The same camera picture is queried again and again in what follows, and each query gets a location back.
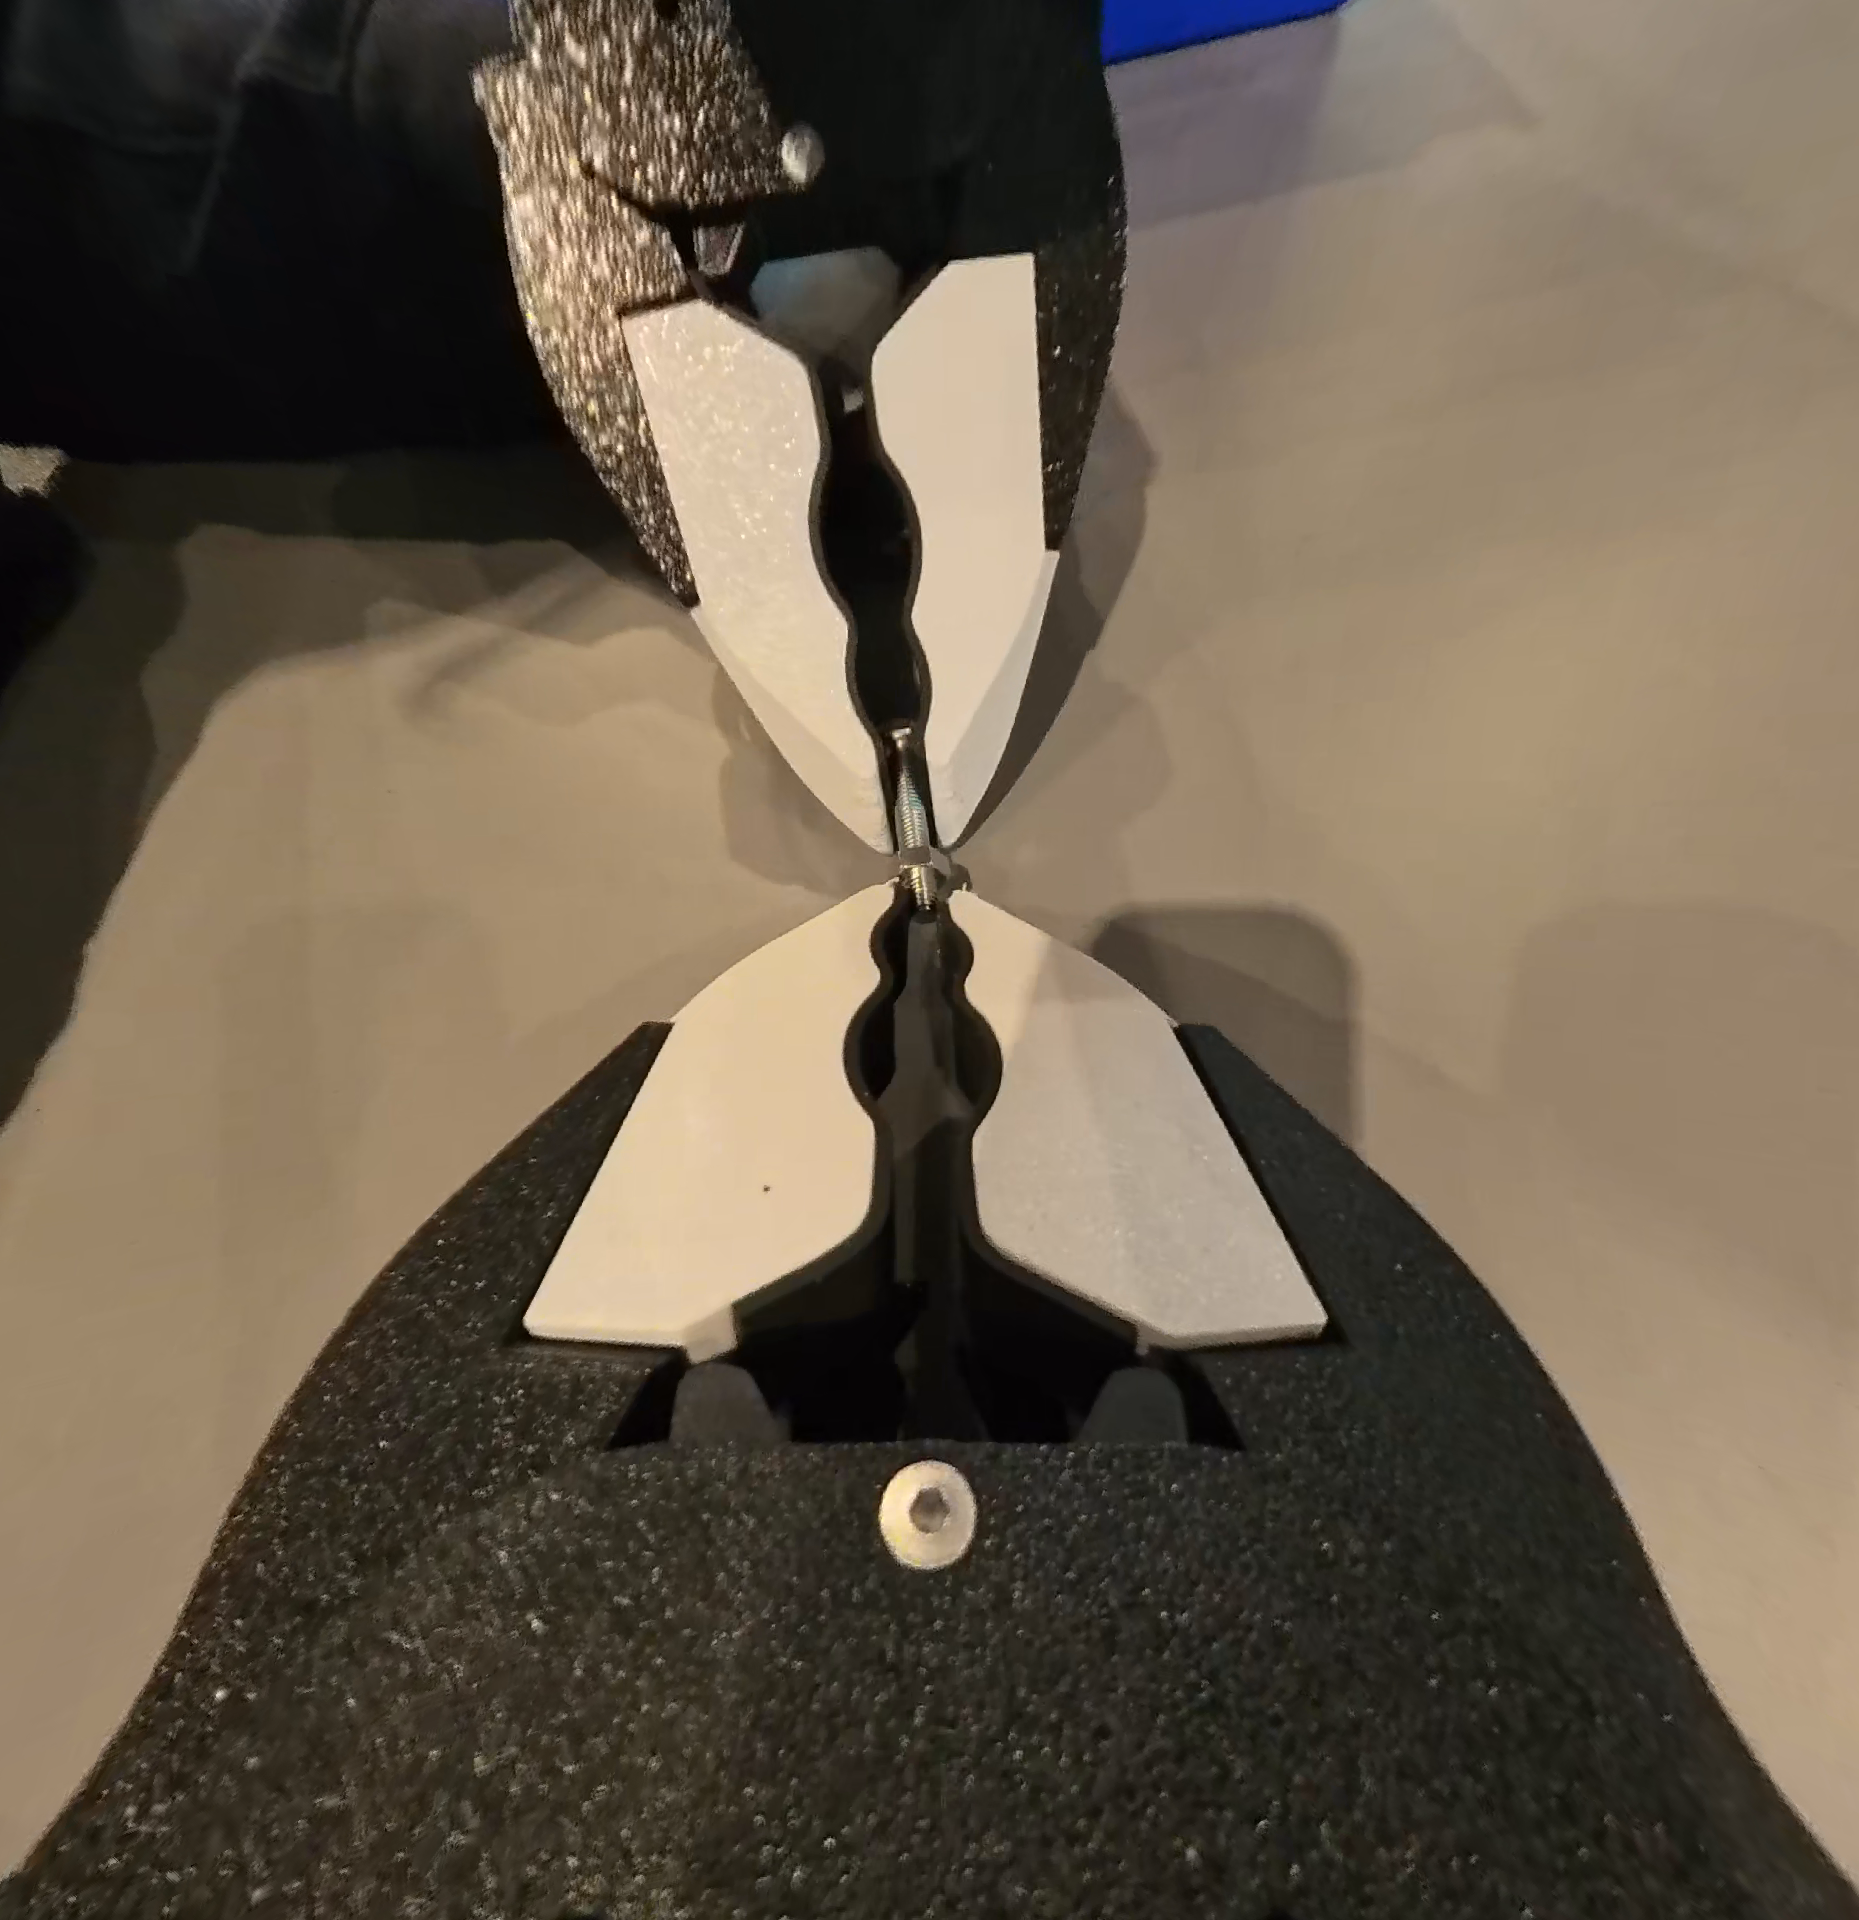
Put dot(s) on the person's left forearm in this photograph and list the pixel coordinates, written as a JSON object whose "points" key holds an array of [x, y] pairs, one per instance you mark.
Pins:
{"points": [[240, 255]]}

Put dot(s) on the blue plastic bin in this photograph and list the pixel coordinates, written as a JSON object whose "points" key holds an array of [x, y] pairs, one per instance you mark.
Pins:
{"points": [[1215, 23]]}

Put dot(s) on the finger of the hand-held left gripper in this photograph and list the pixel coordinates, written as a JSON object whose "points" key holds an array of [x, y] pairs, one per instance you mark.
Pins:
{"points": [[978, 494], [742, 494]]}

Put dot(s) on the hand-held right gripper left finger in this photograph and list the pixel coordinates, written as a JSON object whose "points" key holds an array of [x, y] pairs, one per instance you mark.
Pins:
{"points": [[689, 1170]]}

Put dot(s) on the silver hex nut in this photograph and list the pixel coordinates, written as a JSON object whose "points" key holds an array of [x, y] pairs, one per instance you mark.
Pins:
{"points": [[927, 878]]}

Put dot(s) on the silver metal bolt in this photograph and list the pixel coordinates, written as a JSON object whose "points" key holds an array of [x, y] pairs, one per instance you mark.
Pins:
{"points": [[912, 803]]}

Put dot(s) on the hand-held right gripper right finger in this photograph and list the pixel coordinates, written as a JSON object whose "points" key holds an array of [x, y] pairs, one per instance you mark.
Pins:
{"points": [[1140, 1170]]}

